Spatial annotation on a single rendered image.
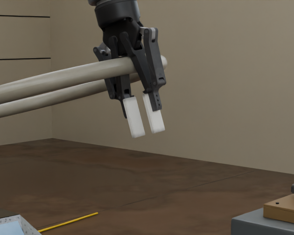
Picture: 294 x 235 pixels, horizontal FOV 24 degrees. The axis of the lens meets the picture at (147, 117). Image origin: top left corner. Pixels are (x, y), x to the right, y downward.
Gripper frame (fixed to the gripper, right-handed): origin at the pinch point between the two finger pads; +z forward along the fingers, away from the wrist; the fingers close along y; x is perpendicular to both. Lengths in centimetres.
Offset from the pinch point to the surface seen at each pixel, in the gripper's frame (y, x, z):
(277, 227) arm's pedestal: 8, -47, 33
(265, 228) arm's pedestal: 11, -46, 33
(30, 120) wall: 551, -458, -31
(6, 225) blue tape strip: 38.6, 4.5, 14.7
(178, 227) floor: 207, -257, 76
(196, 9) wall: 298, -483, -92
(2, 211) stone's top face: 43.1, 1.1, 12.2
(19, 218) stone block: 38.8, 0.6, 14.3
